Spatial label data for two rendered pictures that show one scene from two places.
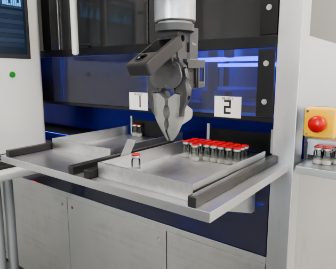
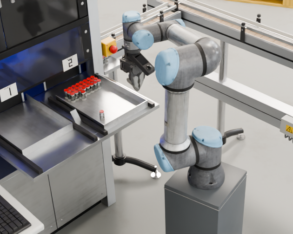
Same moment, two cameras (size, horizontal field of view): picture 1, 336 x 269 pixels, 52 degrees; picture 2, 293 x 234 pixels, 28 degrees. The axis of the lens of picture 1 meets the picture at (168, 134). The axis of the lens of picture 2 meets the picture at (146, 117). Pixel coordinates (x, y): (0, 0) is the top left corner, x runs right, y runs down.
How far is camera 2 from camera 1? 2.46 m
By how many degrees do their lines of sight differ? 76
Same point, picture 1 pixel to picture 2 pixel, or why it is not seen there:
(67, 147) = (37, 145)
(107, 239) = not seen: outside the picture
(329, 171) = (116, 65)
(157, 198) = (141, 114)
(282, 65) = (92, 29)
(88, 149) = (56, 134)
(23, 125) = not seen: outside the picture
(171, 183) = (139, 106)
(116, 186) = (122, 125)
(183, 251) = not seen: hidden behind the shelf
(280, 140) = (97, 64)
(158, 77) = (136, 70)
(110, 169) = (111, 123)
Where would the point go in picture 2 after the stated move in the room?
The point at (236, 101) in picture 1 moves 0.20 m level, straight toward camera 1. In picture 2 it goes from (74, 57) to (114, 63)
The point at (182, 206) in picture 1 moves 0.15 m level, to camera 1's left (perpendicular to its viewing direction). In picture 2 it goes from (150, 109) to (145, 129)
